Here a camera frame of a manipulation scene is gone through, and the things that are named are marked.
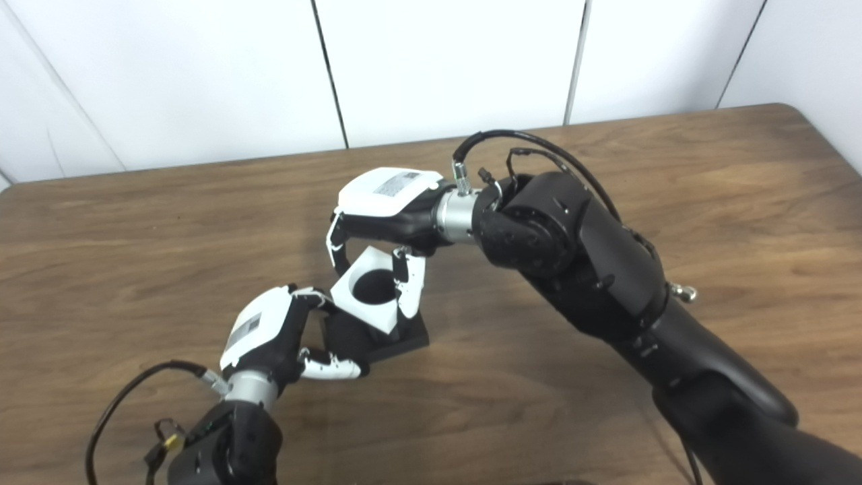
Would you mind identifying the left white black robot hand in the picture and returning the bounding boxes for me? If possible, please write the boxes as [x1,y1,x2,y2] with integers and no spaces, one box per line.
[218,284,372,409]

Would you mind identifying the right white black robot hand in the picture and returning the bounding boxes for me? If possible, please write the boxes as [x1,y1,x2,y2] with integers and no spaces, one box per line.
[326,166,483,321]

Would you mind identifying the white square piece with hole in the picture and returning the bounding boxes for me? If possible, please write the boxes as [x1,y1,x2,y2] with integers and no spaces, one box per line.
[329,245,427,336]

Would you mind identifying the black peg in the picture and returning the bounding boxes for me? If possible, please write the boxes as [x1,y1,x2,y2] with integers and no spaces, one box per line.
[321,269,431,365]

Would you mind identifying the thin wire with metal plug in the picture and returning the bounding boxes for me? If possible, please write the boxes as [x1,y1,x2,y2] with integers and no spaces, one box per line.
[477,148,698,304]

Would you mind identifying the thin wire with yellow connector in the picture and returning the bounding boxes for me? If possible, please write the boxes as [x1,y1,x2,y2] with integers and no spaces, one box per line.
[143,418,187,485]

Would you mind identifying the thick black right wrist cable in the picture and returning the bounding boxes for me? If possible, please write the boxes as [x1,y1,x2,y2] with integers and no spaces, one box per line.
[452,129,665,262]

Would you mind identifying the thick black wrist cable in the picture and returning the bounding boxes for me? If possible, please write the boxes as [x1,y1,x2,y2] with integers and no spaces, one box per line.
[85,360,230,485]
[452,129,665,262]

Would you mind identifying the thick black left wrist cable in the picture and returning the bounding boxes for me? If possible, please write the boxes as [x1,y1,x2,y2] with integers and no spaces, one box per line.
[85,360,230,485]

